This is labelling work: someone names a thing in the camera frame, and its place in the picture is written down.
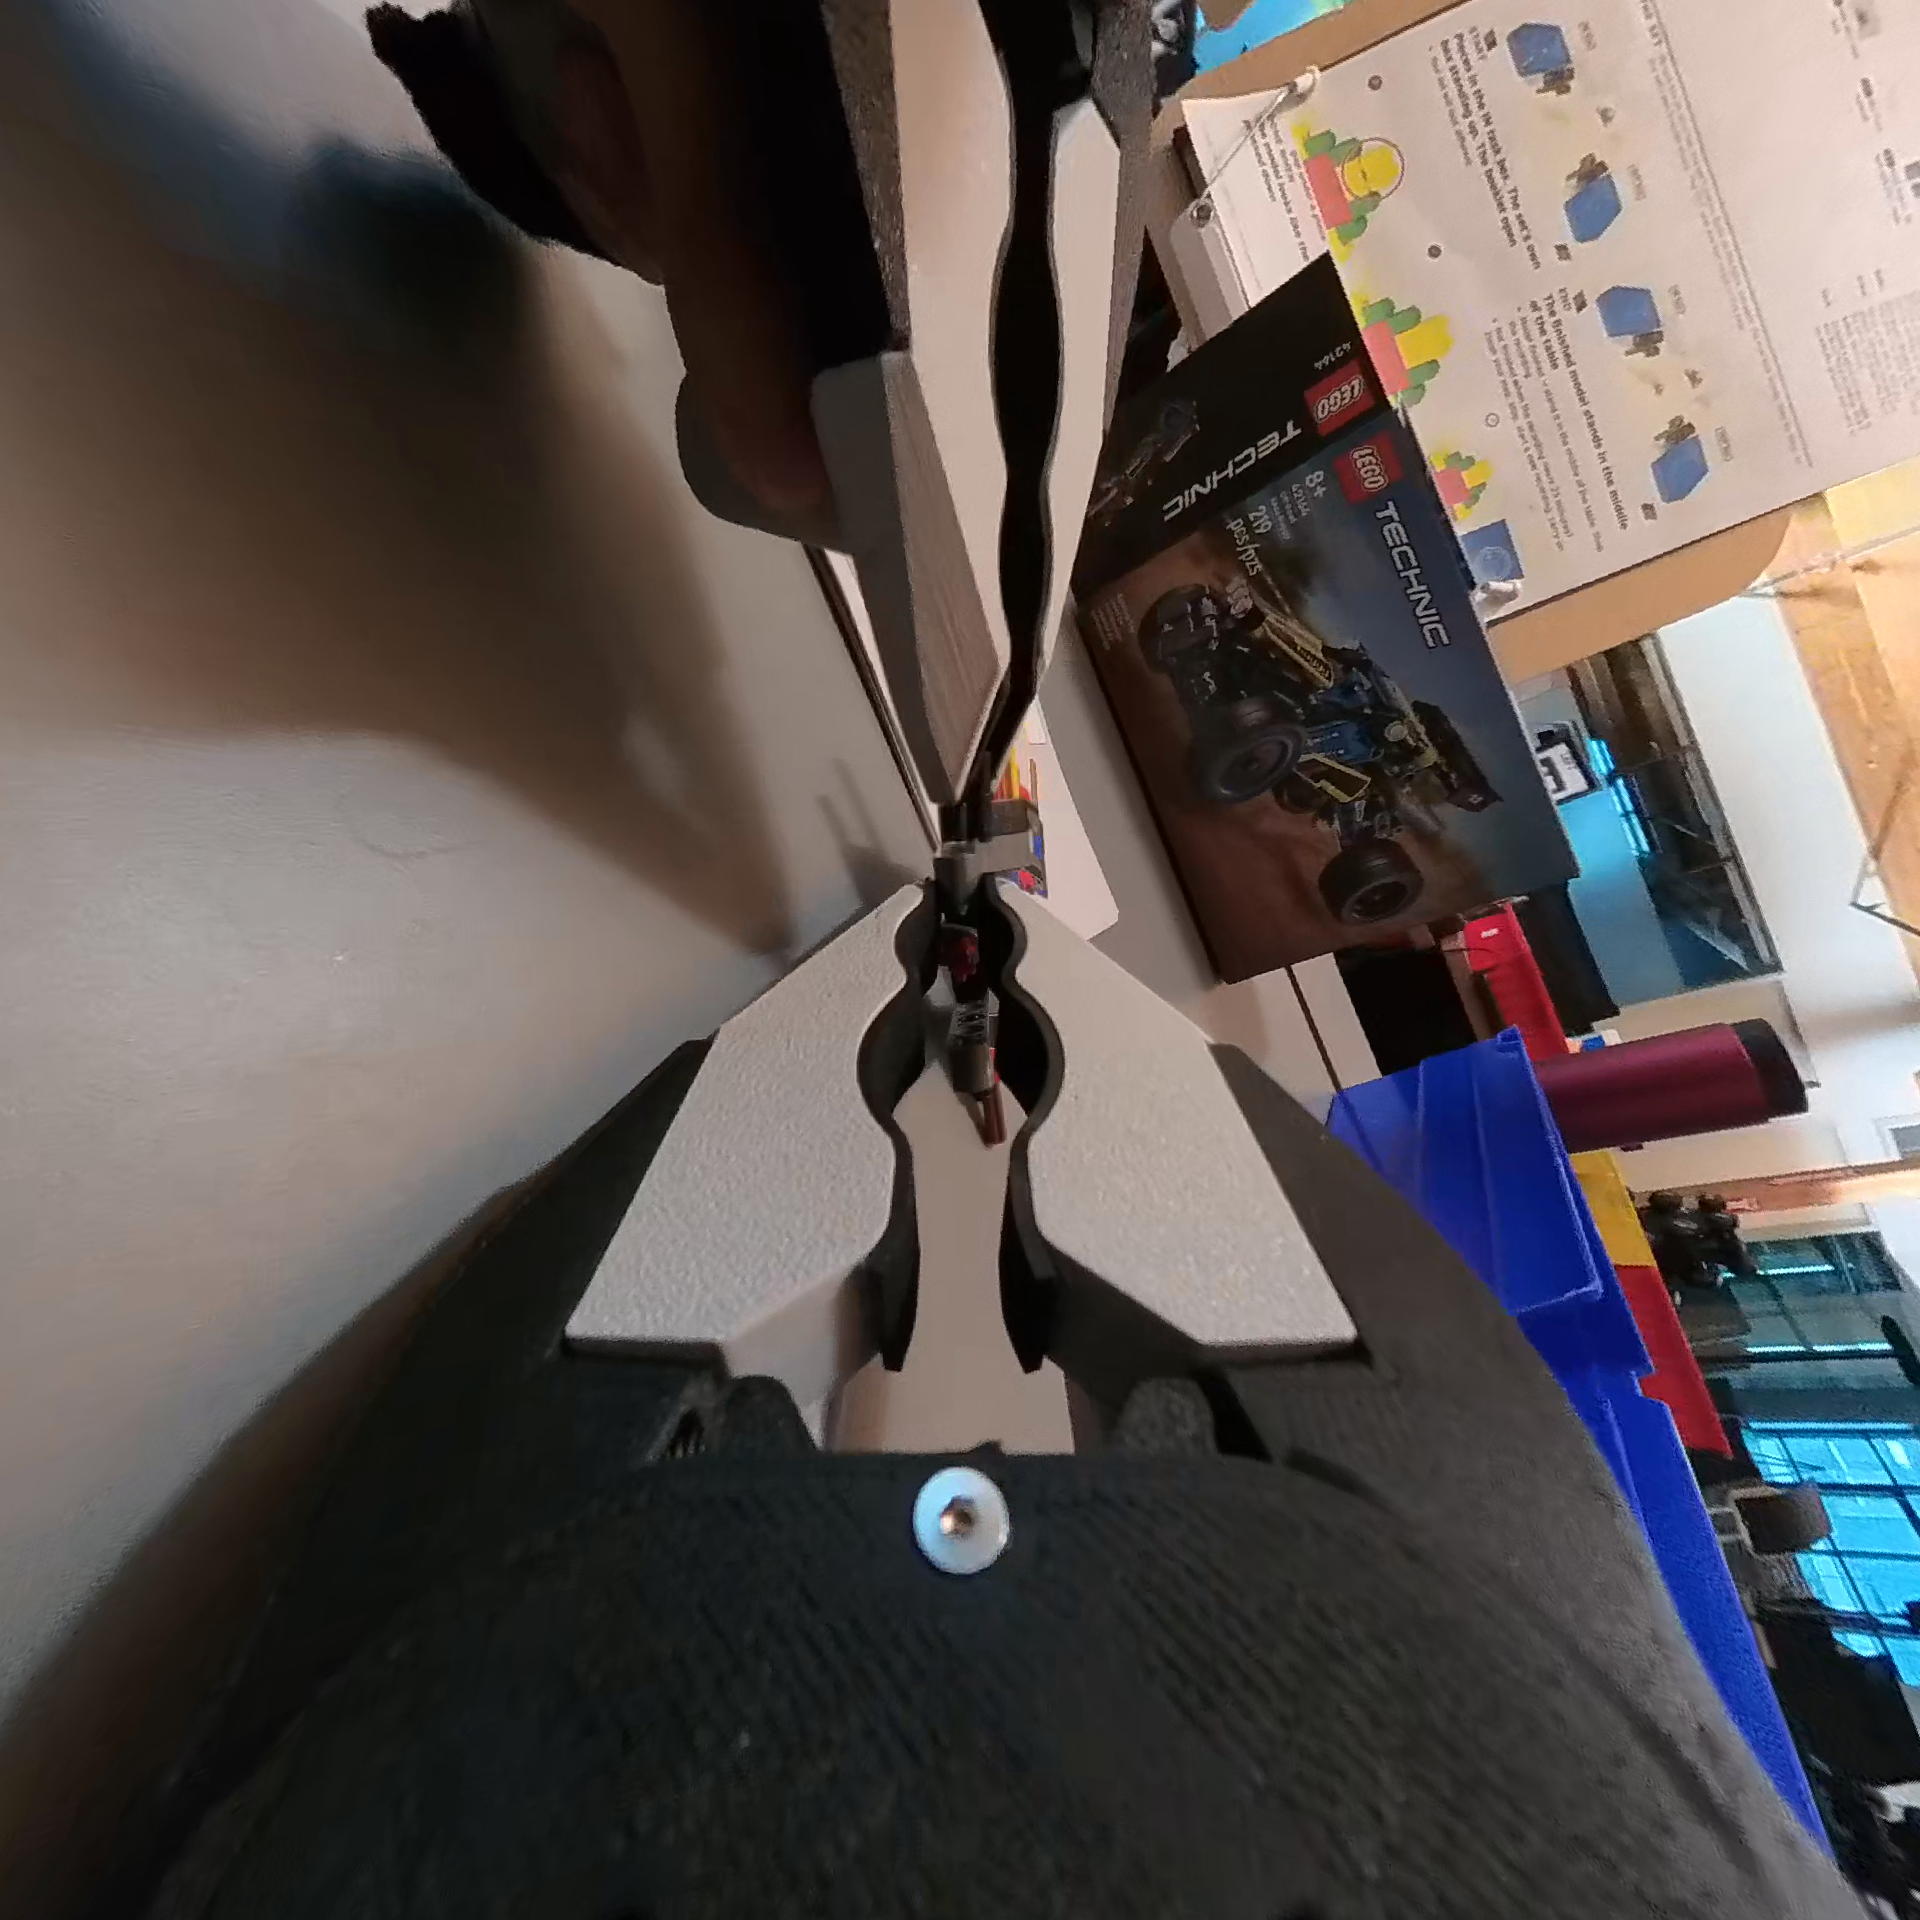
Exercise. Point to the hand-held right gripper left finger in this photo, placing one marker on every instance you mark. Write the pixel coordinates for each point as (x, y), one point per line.
(754, 1200)

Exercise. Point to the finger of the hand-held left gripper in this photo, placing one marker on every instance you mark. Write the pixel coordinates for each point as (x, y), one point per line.
(1097, 302)
(931, 569)

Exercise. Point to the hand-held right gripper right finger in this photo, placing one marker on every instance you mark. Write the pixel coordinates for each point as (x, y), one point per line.
(1190, 1200)

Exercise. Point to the small lego assembly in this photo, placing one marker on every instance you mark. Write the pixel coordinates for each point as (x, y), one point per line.
(964, 1029)

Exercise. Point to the toy car set box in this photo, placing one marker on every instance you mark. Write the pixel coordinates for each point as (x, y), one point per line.
(1322, 674)

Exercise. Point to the person's left hand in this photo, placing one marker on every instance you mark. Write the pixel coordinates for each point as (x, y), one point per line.
(754, 227)

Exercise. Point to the red plastic bin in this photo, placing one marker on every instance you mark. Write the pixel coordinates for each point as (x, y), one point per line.
(1514, 974)
(1678, 1366)

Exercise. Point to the yellow plastic bin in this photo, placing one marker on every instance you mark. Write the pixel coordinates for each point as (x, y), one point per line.
(1612, 1208)

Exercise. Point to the dark red tumbler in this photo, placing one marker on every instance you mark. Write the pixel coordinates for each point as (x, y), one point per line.
(1651, 1086)

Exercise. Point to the instruction poster on cardboard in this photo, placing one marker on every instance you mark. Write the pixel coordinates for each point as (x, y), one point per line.
(1651, 227)

